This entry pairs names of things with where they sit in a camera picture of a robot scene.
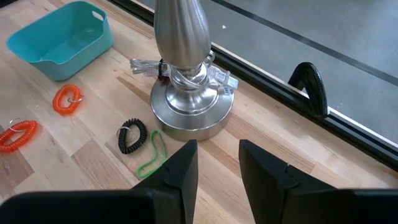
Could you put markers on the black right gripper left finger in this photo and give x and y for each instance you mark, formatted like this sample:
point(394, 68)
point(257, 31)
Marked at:
point(168, 193)

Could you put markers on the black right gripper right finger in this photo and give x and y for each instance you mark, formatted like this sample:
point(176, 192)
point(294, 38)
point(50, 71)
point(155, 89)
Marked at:
point(273, 193)

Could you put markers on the green rubber band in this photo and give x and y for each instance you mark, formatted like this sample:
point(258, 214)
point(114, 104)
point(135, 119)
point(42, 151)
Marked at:
point(139, 173)

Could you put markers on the black coil wristband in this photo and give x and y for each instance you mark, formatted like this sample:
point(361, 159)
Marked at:
point(143, 132)

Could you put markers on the orange coil wristband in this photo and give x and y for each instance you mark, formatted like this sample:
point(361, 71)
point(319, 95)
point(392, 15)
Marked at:
point(23, 125)
point(56, 102)

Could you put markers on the silver table lamp white shade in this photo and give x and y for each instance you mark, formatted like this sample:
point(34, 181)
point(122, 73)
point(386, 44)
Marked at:
point(183, 31)

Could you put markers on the mint green plastic bin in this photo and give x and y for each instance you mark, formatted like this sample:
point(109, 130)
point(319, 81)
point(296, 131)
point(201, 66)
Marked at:
point(71, 46)

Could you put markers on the black frame bracket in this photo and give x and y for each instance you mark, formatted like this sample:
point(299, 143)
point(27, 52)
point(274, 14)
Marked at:
point(314, 84)

